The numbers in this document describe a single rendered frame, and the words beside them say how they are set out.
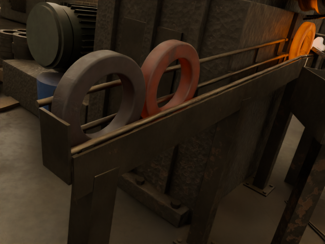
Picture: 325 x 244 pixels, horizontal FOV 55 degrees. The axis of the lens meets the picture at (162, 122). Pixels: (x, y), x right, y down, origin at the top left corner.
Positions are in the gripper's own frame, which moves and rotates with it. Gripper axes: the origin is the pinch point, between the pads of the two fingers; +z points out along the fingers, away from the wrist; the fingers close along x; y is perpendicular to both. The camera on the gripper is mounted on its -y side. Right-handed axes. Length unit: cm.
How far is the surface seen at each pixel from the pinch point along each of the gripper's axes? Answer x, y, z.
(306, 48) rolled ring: 6.8, -0.7, -2.6
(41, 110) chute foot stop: 131, -10, -1
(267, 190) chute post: 7, -68, -30
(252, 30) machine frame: 53, 2, 6
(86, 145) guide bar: 127, -12, -9
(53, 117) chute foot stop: 131, -9, -4
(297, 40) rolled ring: 21.6, 2.2, -1.0
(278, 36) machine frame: 25.5, 0.4, 5.3
